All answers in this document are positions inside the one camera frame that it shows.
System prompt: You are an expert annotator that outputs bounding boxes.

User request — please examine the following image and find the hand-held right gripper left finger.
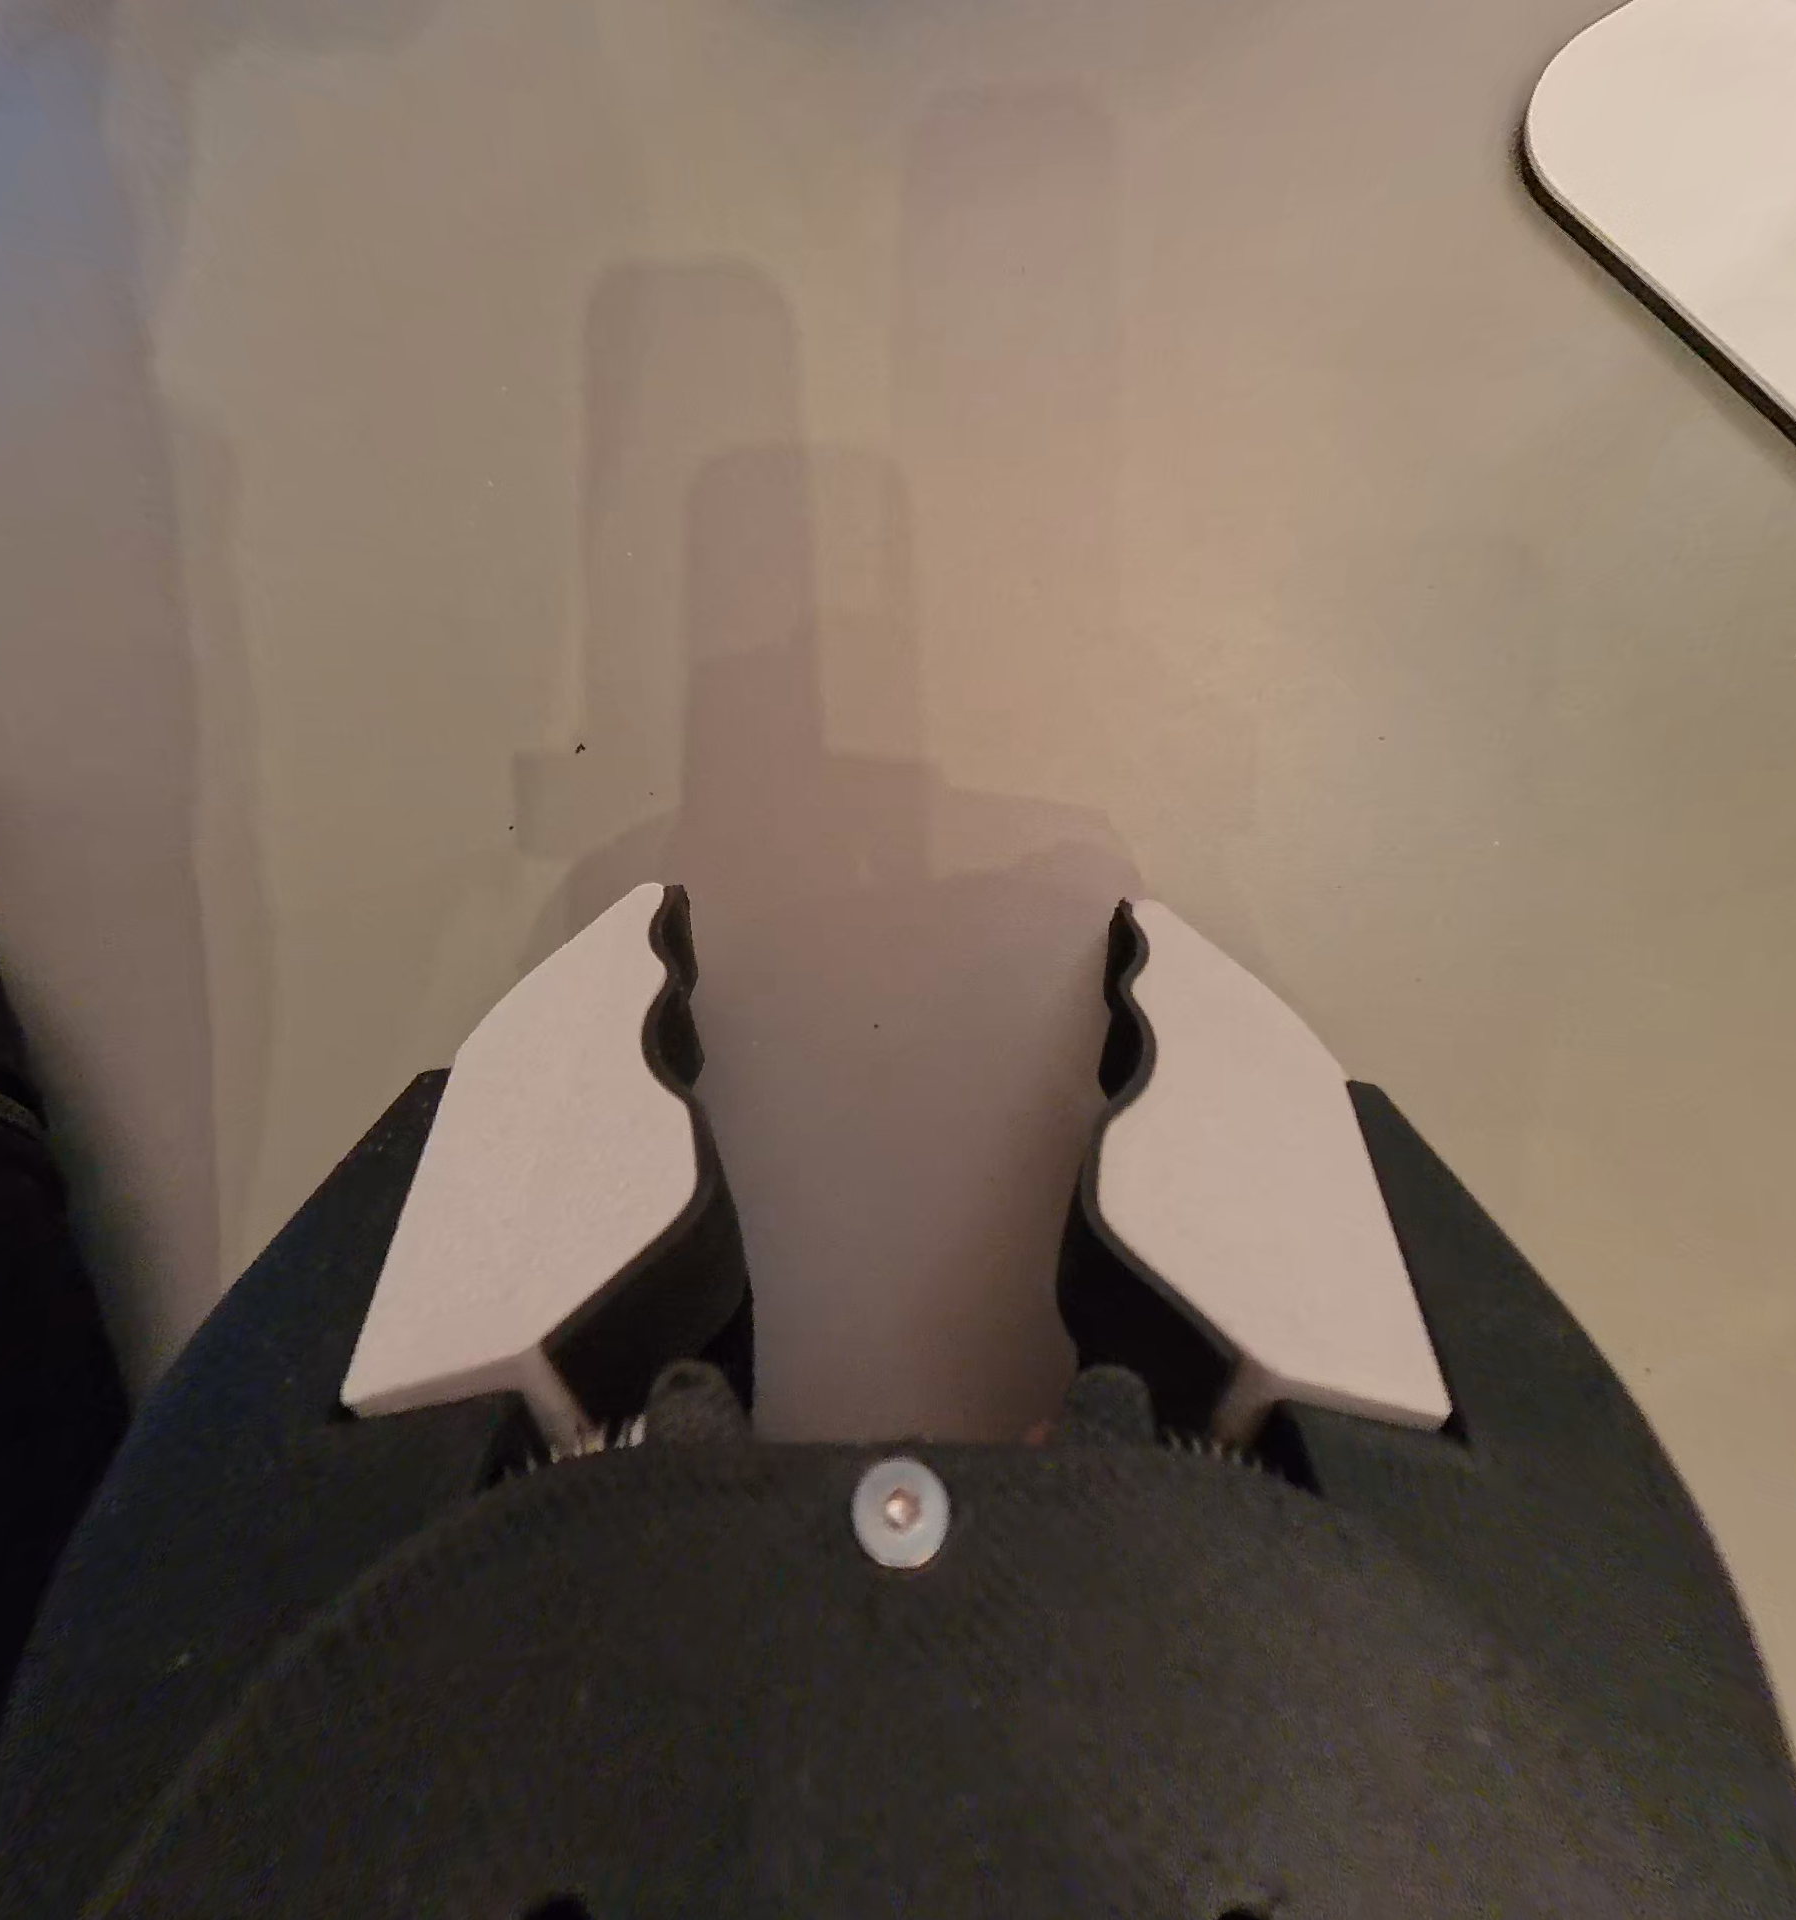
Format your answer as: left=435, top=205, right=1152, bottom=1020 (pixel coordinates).
left=338, top=880, right=760, bottom=1429

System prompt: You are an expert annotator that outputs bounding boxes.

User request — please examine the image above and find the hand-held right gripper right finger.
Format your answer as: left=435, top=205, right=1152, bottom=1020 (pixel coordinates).
left=1054, top=893, right=1455, bottom=1440

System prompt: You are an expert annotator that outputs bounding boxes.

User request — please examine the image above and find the dark cloth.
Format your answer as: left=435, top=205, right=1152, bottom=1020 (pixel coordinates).
left=0, top=883, right=138, bottom=1853

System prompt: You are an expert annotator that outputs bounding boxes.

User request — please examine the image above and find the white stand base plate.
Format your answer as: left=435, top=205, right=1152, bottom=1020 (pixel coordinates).
left=1519, top=0, right=1796, bottom=504

